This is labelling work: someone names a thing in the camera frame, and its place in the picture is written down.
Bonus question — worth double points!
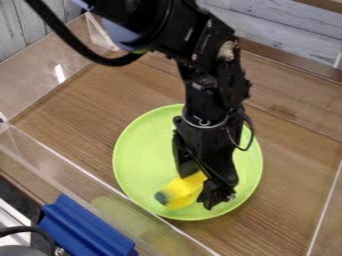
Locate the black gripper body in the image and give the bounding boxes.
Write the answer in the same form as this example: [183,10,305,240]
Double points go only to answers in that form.
[171,109,247,188]

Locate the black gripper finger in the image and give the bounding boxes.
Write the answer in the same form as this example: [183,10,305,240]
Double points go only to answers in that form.
[172,136,199,179]
[196,179,235,210]

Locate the yellow toy banana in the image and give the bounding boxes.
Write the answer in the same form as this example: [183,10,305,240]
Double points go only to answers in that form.
[154,172,207,210]

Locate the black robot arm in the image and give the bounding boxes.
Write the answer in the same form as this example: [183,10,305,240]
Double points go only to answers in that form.
[24,0,254,209]

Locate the green round plate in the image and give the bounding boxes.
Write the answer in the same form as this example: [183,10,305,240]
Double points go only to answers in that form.
[112,104,263,221]

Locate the blue plastic block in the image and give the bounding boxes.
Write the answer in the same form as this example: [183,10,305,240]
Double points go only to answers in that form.
[37,194,139,256]

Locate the clear acrylic tray walls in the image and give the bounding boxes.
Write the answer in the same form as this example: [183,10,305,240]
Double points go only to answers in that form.
[0,9,342,256]

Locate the clear acrylic corner bracket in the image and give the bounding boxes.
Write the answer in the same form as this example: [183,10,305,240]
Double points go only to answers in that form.
[85,12,120,52]

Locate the black cable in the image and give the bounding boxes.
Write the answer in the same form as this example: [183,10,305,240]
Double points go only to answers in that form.
[0,225,57,256]

